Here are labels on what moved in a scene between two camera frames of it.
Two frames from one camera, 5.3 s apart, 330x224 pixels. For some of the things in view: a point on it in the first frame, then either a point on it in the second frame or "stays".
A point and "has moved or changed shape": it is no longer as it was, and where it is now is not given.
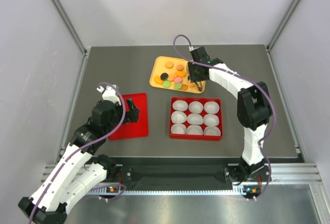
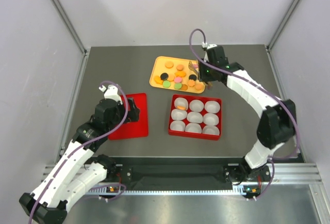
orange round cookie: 180,67 stays
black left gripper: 132,115 stays
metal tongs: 200,86 has moved or changed shape
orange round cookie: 169,65 stays
